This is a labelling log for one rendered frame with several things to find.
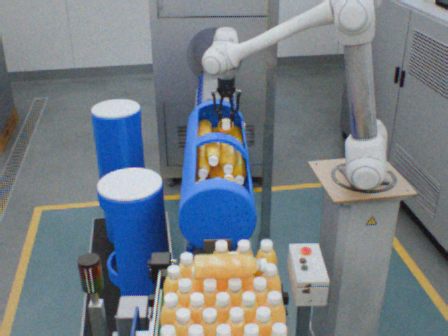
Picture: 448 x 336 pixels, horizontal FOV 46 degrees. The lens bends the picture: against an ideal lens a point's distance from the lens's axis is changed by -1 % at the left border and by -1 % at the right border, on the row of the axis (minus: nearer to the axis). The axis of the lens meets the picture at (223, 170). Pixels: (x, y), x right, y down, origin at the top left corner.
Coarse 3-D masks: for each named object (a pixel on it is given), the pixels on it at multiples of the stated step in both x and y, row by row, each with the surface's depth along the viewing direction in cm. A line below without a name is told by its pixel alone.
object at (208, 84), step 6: (204, 78) 385; (204, 84) 377; (210, 84) 377; (216, 84) 377; (204, 90) 366; (210, 90) 366; (204, 96) 356; (210, 96) 356; (216, 96) 356; (234, 96) 374; (186, 240) 222; (186, 246) 218; (198, 252) 206
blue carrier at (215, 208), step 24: (192, 120) 255; (216, 120) 269; (240, 120) 269; (192, 144) 229; (240, 144) 229; (192, 168) 208; (192, 192) 191; (216, 192) 189; (240, 192) 190; (192, 216) 193; (216, 216) 194; (240, 216) 194; (192, 240) 198
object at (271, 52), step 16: (272, 0) 295; (272, 16) 300; (272, 48) 308; (272, 64) 313; (272, 80) 317; (272, 96) 322; (272, 112) 327; (272, 128) 332; (272, 144) 337; (272, 160) 343
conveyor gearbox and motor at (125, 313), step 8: (128, 296) 194; (136, 296) 194; (144, 296) 194; (120, 304) 190; (128, 304) 190; (136, 304) 190; (144, 304) 190; (120, 312) 186; (128, 312) 186; (144, 312) 186; (120, 320) 185; (128, 320) 185; (144, 320) 185; (120, 328) 187; (128, 328) 187; (144, 328) 187
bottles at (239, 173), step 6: (234, 126) 266; (216, 132) 261; (234, 132) 260; (240, 132) 262; (240, 138) 255; (240, 156) 238; (240, 162) 232; (216, 168) 229; (234, 168) 229; (240, 168) 228; (246, 168) 233; (210, 174) 229; (216, 174) 227; (222, 174) 227; (234, 174) 227; (240, 174) 227; (246, 174) 229; (198, 180) 228; (240, 180) 224
